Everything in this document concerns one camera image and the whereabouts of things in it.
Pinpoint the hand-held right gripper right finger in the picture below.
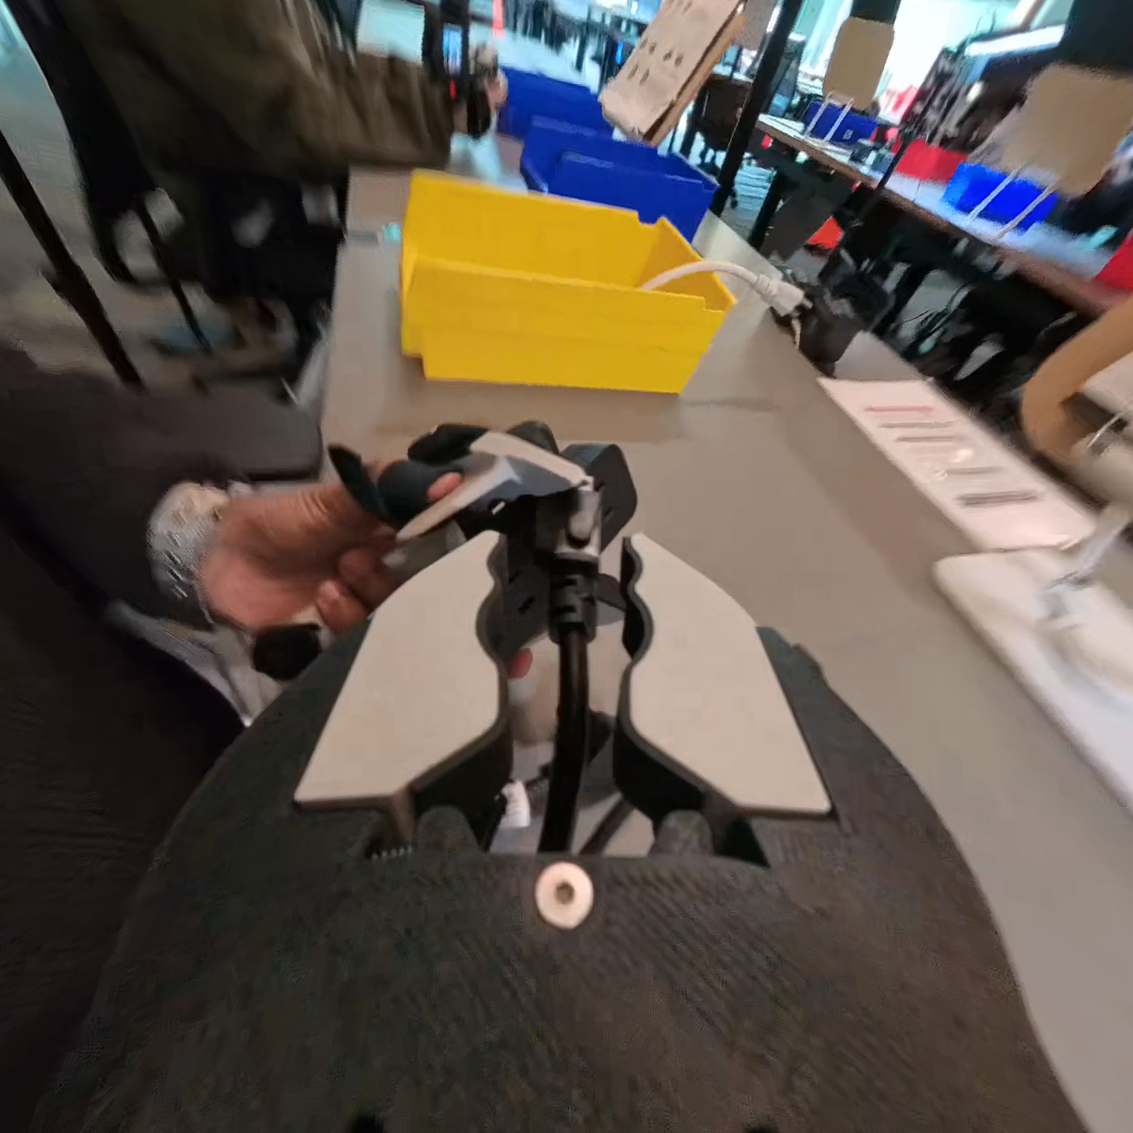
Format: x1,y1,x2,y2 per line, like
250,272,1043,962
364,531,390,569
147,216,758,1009
614,531,837,818

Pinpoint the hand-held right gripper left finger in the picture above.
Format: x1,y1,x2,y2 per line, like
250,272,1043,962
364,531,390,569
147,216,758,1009
292,529,512,810

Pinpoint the black power strip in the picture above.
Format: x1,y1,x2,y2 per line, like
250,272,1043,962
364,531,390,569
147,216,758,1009
479,441,638,651

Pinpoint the black extension cord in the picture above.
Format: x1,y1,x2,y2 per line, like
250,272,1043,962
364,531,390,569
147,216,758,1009
531,494,621,854

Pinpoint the person's left forearm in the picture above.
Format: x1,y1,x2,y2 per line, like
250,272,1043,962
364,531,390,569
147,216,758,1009
0,346,242,620

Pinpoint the grey desk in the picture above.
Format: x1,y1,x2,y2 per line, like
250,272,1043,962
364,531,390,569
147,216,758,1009
323,168,1133,1133

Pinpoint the person's left hand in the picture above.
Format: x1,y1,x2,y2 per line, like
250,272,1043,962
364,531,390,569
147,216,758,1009
205,483,408,633

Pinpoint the yellow plastic bin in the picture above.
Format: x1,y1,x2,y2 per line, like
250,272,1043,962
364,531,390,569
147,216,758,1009
401,171,739,394

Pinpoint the person's leg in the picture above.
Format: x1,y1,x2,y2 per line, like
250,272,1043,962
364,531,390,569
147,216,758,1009
108,602,286,720

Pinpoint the silver wristwatch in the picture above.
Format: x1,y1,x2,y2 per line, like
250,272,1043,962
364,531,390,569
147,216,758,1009
147,483,233,624

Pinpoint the blue plastic bin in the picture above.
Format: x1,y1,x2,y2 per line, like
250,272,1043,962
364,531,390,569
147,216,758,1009
943,160,1057,233
501,65,611,139
523,118,720,240
802,100,881,145

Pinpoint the instruction board on white stand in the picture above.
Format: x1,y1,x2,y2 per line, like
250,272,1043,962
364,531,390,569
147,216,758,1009
932,296,1133,807

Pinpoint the black power adapter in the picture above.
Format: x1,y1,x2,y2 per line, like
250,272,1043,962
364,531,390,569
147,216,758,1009
793,283,865,372

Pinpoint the printed paper sheet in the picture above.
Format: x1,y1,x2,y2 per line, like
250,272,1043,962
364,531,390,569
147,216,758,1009
820,378,1100,550

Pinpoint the black support pole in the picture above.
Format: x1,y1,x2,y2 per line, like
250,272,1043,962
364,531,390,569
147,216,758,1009
713,0,802,216

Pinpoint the cardboard instruction board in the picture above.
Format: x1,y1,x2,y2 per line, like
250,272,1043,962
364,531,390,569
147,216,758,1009
599,0,749,144

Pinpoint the wooden background table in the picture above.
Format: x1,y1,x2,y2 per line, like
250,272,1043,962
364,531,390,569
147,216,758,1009
756,111,1133,315

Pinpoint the red plastic bin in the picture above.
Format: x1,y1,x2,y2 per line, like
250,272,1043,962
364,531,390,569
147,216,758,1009
894,137,967,184

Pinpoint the tan card sign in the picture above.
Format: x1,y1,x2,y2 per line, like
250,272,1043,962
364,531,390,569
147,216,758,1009
999,65,1133,198
823,16,898,110

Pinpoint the white power cord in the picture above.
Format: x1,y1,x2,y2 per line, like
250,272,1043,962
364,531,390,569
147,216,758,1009
638,256,811,318

